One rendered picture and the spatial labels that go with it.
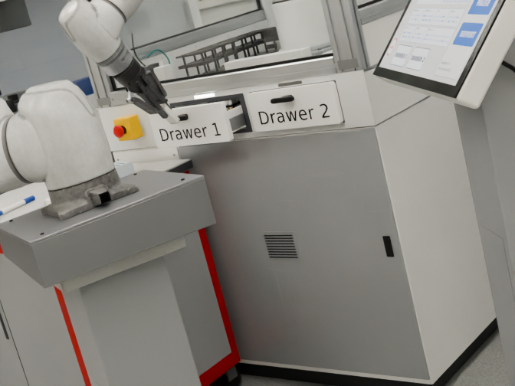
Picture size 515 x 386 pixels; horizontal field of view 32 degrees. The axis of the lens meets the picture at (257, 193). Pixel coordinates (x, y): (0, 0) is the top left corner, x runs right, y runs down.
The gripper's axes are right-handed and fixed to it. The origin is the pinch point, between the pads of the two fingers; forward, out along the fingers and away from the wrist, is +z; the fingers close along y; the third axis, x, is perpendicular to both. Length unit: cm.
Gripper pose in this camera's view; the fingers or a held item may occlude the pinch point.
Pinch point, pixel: (168, 113)
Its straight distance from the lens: 253.1
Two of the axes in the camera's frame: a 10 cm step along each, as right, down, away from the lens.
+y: 3.5, -8.1, 4.6
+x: -7.6, 0.4, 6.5
